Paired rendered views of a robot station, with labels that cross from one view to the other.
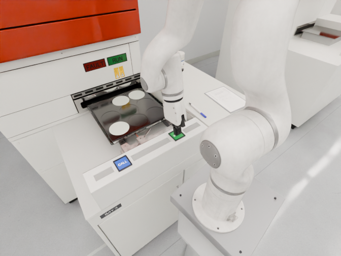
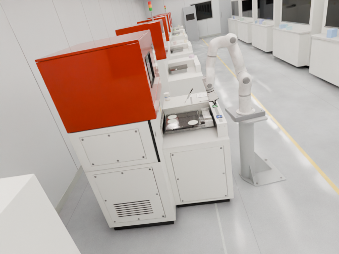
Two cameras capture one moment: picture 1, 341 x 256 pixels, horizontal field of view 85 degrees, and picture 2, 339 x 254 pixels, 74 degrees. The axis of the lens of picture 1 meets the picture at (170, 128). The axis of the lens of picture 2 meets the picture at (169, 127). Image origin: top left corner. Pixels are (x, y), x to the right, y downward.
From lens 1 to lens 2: 2.05 m
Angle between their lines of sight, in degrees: 42
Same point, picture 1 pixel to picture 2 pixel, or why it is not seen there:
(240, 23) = (236, 55)
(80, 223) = (194, 220)
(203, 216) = (247, 113)
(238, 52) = (237, 59)
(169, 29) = (211, 66)
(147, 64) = (211, 77)
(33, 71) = not seen: hidden behind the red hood
